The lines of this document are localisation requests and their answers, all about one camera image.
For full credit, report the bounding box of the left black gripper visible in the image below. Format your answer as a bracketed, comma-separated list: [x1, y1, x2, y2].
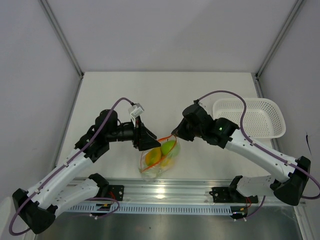
[106, 115, 161, 151]

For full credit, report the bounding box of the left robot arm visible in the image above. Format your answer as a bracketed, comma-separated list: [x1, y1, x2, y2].
[12, 104, 161, 234]

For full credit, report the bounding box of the white slotted cable duct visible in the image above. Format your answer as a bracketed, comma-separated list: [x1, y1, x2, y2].
[67, 202, 247, 216]

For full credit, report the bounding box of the yellow green mango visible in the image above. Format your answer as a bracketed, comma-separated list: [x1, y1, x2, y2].
[145, 147, 162, 166]

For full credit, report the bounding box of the aluminium mounting rail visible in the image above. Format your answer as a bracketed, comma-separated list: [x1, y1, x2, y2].
[33, 177, 307, 207]

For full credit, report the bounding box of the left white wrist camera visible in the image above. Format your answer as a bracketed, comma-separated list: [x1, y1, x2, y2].
[128, 103, 145, 127]

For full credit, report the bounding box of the white perforated plastic basket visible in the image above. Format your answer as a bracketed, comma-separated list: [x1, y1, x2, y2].
[212, 98, 286, 140]

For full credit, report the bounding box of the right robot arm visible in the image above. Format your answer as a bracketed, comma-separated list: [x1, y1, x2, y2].
[171, 103, 311, 206]

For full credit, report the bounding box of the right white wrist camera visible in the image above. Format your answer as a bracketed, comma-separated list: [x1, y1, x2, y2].
[193, 99, 204, 107]

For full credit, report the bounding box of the white cauliflower with leaves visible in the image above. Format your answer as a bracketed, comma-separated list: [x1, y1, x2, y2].
[141, 168, 163, 182]

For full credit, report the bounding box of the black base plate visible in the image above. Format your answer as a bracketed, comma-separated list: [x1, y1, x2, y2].
[209, 186, 259, 204]
[99, 185, 125, 201]

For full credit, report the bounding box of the clear zip top bag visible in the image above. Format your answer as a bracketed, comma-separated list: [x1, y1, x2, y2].
[138, 135, 181, 181]

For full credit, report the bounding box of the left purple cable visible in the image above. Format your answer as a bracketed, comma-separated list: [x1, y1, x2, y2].
[8, 97, 133, 236]

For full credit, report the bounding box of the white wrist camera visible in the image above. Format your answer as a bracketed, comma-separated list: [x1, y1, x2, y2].
[193, 99, 204, 107]
[128, 103, 145, 127]

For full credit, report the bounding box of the right aluminium frame post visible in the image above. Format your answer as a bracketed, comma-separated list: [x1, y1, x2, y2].
[254, 0, 307, 80]

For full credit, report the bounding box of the aluminium frame post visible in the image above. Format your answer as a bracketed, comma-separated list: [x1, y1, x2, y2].
[254, 0, 307, 80]
[38, 0, 84, 79]

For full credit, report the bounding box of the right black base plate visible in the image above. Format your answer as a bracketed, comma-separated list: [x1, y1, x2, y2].
[209, 186, 259, 204]

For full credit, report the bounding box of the left aluminium frame post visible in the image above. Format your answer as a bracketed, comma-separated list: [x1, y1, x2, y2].
[38, 0, 84, 79]

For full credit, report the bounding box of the green apple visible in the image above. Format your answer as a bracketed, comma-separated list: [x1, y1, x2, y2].
[160, 140, 181, 158]

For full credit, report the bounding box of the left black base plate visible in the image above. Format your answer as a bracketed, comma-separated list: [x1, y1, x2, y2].
[99, 185, 125, 201]

